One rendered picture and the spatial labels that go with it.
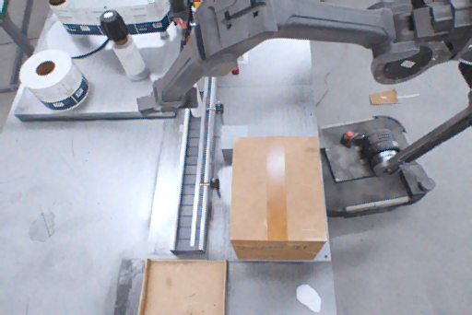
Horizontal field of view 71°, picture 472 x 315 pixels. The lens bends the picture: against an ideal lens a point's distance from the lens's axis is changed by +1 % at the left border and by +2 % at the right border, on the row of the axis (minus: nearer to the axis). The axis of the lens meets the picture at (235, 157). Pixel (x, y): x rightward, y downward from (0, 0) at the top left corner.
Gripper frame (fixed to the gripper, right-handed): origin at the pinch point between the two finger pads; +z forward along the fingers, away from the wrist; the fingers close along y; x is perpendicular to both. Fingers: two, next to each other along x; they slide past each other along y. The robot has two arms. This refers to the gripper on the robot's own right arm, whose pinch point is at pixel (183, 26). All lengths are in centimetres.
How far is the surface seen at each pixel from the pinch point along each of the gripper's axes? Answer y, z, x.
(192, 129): 40.6, 13.3, 3.8
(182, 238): 83, 13, 4
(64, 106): 29, 11, -49
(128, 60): 15.2, 1.7, -21.0
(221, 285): 97, 17, 17
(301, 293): 99, 14, 41
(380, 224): 55, 100, 98
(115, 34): 14.7, -10.8, -21.0
